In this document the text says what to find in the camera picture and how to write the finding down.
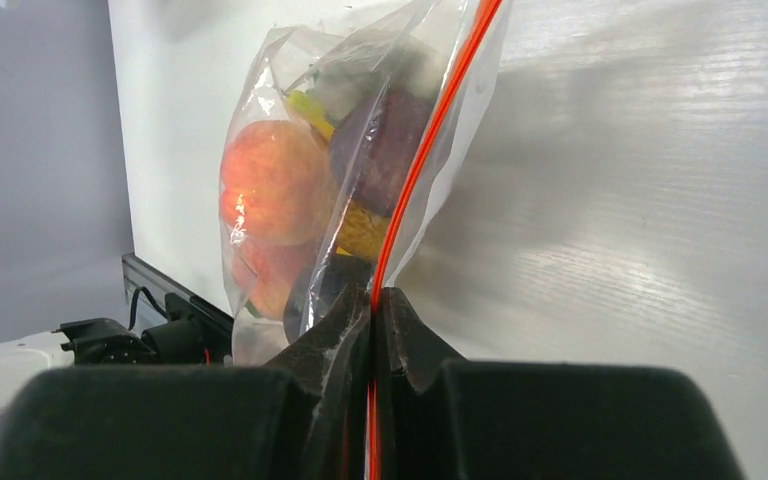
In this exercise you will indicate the yellow fake pepper in bag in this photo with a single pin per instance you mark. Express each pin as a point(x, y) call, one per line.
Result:
point(311, 111)

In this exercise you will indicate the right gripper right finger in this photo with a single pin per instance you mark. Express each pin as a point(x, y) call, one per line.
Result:
point(443, 416)

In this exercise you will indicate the brown fake kiwi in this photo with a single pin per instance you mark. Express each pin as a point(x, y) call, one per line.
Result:
point(362, 232)

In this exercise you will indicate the dark fake plum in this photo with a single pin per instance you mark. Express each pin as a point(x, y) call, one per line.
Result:
point(313, 293)

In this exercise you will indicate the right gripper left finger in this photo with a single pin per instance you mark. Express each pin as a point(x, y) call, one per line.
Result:
point(178, 417)

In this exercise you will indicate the dark purple fake fruit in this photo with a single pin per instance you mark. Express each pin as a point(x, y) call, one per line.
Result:
point(375, 145)

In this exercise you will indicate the red fake fruit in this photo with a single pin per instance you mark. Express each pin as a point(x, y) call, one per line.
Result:
point(266, 273)

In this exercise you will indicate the clear zip top bag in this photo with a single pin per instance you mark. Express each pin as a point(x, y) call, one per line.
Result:
point(444, 51)

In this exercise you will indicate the fake peach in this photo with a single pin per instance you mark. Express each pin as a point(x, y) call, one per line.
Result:
point(274, 185)

